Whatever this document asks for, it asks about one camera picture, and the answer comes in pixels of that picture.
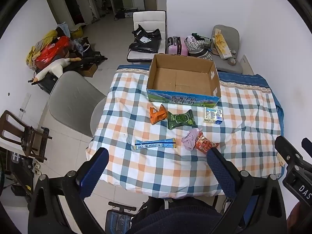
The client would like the white leather chair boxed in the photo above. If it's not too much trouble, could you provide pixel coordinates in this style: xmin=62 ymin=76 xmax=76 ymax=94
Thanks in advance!
xmin=127 ymin=10 xmax=167 ymax=63

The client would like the red snack packet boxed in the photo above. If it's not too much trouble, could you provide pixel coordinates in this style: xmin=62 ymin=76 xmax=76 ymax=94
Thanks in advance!
xmin=194 ymin=132 xmax=219 ymax=155

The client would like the plaid checked tablecloth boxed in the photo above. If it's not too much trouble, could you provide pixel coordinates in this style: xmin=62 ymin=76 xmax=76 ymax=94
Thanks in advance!
xmin=86 ymin=65 xmax=284 ymax=199

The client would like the yellow blue tissue pack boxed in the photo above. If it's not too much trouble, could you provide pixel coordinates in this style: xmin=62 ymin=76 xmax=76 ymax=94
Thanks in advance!
xmin=204 ymin=107 xmax=223 ymax=125

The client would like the small cardboard box on floor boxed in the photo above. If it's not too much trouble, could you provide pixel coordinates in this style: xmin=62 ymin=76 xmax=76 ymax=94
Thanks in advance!
xmin=79 ymin=64 xmax=98 ymax=78

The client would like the yellow cloth pile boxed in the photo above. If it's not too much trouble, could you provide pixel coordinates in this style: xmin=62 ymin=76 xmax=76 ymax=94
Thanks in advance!
xmin=26 ymin=30 xmax=58 ymax=70

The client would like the blue long snack packet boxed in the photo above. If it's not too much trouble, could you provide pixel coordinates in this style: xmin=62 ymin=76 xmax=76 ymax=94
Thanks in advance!
xmin=134 ymin=138 xmax=177 ymax=150

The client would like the open cardboard milk box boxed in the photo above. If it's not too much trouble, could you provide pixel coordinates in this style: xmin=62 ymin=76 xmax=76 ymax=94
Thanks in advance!
xmin=146 ymin=53 xmax=221 ymax=108

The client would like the red plastic bag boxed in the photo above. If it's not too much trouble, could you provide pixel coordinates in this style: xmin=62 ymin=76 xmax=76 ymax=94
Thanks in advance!
xmin=35 ymin=36 xmax=70 ymax=69

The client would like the green wet wipes packet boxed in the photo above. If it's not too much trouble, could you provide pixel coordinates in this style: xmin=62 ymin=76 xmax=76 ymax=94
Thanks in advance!
xmin=167 ymin=109 xmax=197 ymax=130

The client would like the pink soft cloth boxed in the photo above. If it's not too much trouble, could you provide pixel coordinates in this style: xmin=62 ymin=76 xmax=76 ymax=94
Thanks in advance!
xmin=181 ymin=128 xmax=202 ymax=151

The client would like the yellow paper bag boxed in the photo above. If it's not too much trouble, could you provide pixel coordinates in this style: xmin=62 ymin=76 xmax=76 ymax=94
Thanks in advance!
xmin=213 ymin=28 xmax=232 ymax=60

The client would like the white goose plush toy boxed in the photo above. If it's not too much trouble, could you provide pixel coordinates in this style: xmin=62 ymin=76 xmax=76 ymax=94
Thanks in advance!
xmin=29 ymin=58 xmax=82 ymax=85

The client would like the grey padded chair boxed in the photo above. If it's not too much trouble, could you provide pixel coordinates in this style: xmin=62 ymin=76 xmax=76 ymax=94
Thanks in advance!
xmin=211 ymin=24 xmax=243 ymax=74

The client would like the patterned tote bag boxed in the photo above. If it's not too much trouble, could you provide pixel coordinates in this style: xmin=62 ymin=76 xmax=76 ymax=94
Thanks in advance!
xmin=184 ymin=33 xmax=213 ymax=61

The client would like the orange snack packet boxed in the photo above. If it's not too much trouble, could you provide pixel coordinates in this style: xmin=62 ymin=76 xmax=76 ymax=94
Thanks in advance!
xmin=150 ymin=105 xmax=168 ymax=125

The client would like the grey chair near table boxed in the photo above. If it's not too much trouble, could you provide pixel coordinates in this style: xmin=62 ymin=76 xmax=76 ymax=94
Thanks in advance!
xmin=48 ymin=71 xmax=106 ymax=137

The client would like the brown wooden chair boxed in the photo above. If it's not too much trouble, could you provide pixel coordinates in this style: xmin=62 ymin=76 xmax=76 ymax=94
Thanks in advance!
xmin=1 ymin=110 xmax=52 ymax=163

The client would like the pink suitcase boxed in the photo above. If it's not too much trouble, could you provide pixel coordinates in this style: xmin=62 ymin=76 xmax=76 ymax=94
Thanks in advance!
xmin=167 ymin=36 xmax=188 ymax=56

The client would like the black plastic bag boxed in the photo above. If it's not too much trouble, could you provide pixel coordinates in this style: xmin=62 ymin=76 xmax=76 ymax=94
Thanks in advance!
xmin=129 ymin=25 xmax=162 ymax=53

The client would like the dark blue sleeve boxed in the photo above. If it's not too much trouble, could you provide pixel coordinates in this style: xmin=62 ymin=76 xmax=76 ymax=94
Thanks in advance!
xmin=127 ymin=197 xmax=222 ymax=233

